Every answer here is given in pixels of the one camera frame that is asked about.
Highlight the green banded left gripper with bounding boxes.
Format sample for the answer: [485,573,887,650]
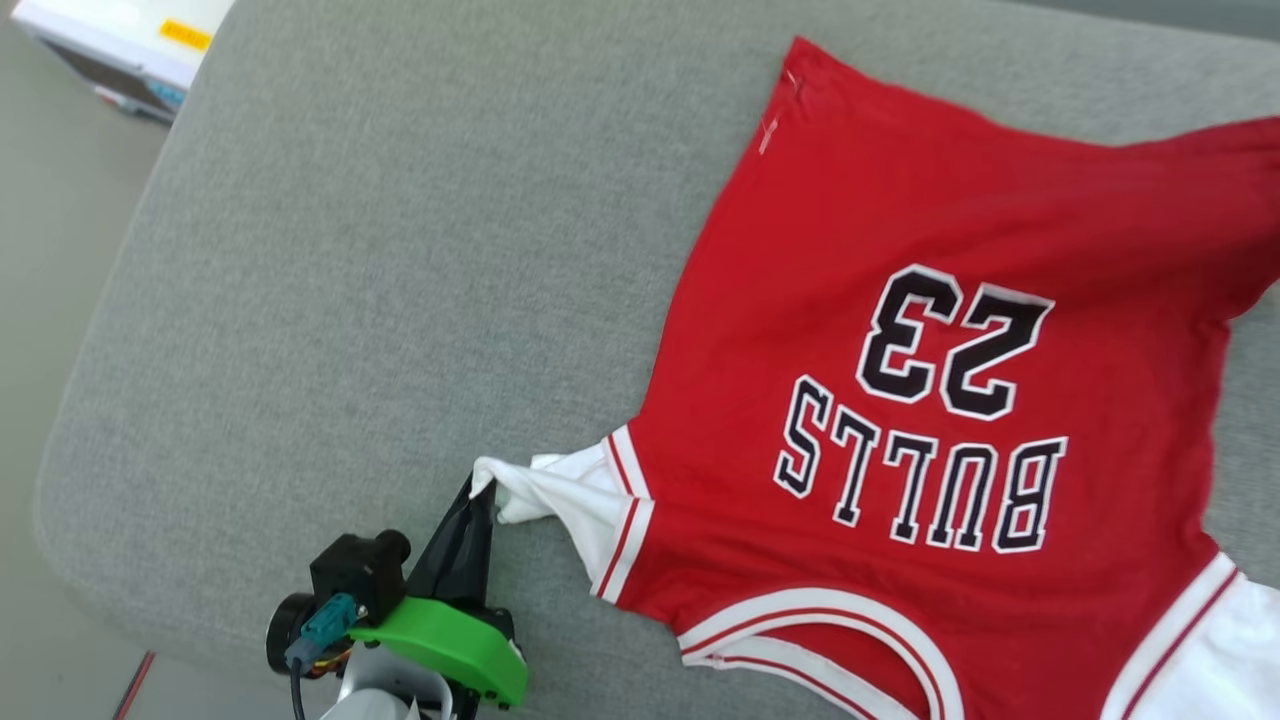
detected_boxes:
[265,476,529,713]

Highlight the red and white basketball jersey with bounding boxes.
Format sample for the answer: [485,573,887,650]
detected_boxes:
[470,37,1280,720]

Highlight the grey fabric sofa cushion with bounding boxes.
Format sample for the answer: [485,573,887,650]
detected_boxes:
[33,0,1280,720]

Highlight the white metal equipment box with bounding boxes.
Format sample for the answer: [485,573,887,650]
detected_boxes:
[10,0,237,126]

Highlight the thin red floor cable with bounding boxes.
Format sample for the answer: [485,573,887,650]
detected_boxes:
[113,650,157,720]

